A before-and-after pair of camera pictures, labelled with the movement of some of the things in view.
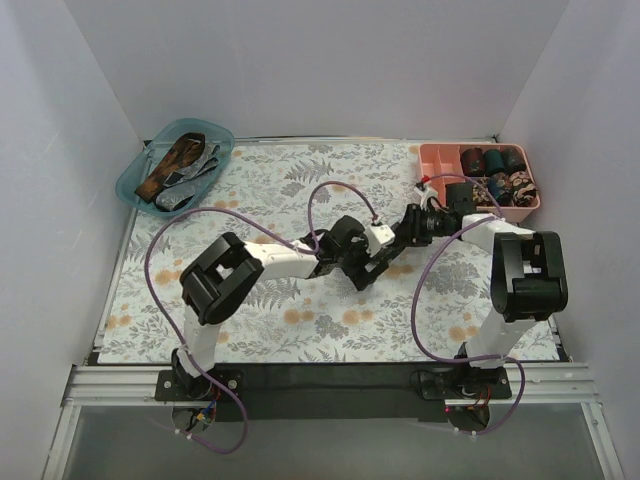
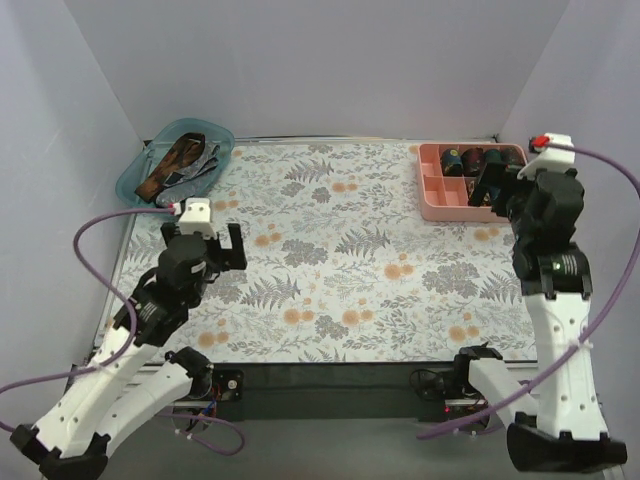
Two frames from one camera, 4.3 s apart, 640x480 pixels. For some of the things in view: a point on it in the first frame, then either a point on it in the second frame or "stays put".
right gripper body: (412, 226) → (503, 186)
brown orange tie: (181, 151) stays put
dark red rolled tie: (472, 162) stays put
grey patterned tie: (180, 186) stays put
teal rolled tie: (493, 162) stays put
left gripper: (358, 258) → (212, 248)
